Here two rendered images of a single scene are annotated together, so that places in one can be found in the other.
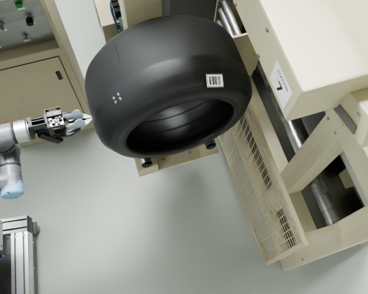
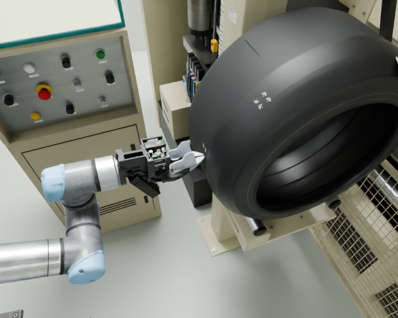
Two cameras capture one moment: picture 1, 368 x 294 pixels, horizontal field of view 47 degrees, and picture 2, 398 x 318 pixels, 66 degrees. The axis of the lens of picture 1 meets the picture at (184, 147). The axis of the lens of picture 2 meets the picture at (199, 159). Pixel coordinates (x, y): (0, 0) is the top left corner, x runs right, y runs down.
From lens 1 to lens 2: 0.83 m
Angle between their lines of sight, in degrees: 18
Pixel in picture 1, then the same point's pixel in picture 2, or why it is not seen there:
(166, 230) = not seen: outside the picture
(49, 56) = (126, 123)
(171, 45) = (333, 26)
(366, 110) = not seen: outside the picture
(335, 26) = not seen: outside the picture
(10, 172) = (85, 238)
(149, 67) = (311, 50)
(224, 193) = (306, 278)
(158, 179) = (231, 266)
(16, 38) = (93, 101)
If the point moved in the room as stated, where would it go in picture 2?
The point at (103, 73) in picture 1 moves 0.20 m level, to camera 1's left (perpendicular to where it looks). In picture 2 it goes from (230, 78) to (140, 77)
